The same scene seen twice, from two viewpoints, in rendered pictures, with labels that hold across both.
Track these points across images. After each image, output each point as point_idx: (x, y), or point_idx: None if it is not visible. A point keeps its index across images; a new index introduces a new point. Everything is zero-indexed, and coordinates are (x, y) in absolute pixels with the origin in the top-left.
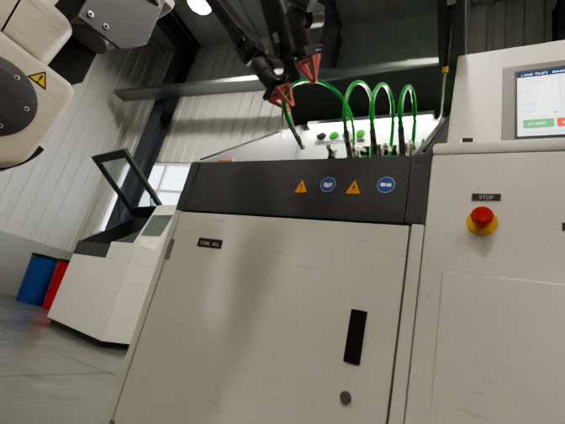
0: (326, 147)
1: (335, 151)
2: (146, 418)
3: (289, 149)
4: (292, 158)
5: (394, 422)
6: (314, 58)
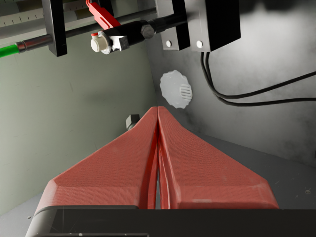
0: (128, 46)
1: (98, 34)
2: None
3: (16, 226)
4: (22, 210)
5: None
6: (228, 172)
